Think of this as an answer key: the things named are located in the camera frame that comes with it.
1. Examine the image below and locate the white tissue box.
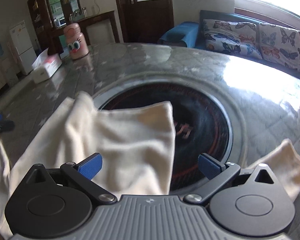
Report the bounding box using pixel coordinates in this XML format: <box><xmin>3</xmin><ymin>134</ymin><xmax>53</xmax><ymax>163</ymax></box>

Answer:
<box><xmin>31</xmin><ymin>48</ymin><xmax>62</xmax><ymax>84</ymax></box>

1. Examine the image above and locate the dark wooden side table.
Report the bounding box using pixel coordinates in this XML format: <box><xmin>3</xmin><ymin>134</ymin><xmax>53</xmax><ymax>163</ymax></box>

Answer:
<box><xmin>48</xmin><ymin>10</ymin><xmax>120</xmax><ymax>55</ymax></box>

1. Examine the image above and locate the cream long-sleeve garment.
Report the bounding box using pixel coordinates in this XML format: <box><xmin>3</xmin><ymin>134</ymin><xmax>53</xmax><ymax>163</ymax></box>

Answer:
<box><xmin>0</xmin><ymin>92</ymin><xmax>300</xmax><ymax>239</ymax></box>

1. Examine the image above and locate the blue sofa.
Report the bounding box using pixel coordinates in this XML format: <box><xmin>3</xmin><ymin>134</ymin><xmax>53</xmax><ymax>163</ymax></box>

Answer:
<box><xmin>157</xmin><ymin>10</ymin><xmax>300</xmax><ymax>86</ymax></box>

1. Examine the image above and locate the white refrigerator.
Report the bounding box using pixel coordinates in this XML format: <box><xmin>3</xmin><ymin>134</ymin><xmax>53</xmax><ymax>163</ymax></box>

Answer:
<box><xmin>9</xmin><ymin>21</ymin><xmax>37</xmax><ymax>75</ymax></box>

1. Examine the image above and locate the pink cartoon water bottle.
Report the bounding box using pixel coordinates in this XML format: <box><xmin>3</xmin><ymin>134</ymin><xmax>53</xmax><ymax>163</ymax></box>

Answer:
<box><xmin>63</xmin><ymin>23</ymin><xmax>89</xmax><ymax>60</ymax></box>

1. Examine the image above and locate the round black induction cooktop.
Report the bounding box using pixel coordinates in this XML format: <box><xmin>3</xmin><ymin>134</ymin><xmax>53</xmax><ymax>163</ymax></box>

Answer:
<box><xmin>94</xmin><ymin>73</ymin><xmax>248</xmax><ymax>196</ymax></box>

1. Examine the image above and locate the butterfly cushion near window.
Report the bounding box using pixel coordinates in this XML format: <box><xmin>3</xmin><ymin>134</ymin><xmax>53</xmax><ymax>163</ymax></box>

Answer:
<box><xmin>259</xmin><ymin>23</ymin><xmax>300</xmax><ymax>72</ymax></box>

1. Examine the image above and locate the butterfly cushion near door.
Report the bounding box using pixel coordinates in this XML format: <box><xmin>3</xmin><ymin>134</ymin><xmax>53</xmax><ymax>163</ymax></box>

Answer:
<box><xmin>202</xmin><ymin>19</ymin><xmax>262</xmax><ymax>60</ymax></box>

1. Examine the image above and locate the dark wooden shelf cabinet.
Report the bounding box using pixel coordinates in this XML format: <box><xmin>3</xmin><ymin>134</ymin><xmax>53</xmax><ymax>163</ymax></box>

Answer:
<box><xmin>27</xmin><ymin>0</ymin><xmax>81</xmax><ymax>54</ymax></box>

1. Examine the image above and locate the dark wooden door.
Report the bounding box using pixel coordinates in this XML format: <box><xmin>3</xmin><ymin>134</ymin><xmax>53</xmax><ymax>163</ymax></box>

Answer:
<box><xmin>116</xmin><ymin>0</ymin><xmax>174</xmax><ymax>43</ymax></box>

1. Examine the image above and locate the white water dispenser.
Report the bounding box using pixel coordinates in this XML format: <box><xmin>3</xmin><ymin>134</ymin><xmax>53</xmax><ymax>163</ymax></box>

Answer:
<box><xmin>0</xmin><ymin>43</ymin><xmax>14</xmax><ymax>87</ymax></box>

